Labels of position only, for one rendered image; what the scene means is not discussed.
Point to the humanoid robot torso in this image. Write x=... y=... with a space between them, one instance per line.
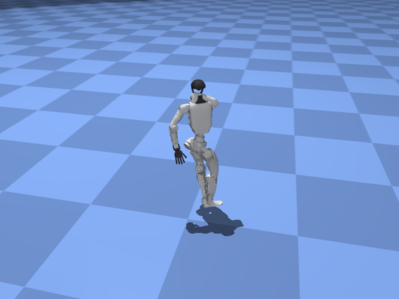
x=200 y=120

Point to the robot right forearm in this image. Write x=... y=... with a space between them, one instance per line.
x=194 y=98

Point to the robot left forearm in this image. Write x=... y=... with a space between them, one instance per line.
x=174 y=138

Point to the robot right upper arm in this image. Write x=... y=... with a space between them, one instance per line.
x=213 y=100

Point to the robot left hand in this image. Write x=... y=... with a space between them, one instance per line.
x=179 y=154

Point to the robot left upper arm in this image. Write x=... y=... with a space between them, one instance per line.
x=183 y=109

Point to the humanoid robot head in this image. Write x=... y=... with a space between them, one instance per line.
x=199 y=85

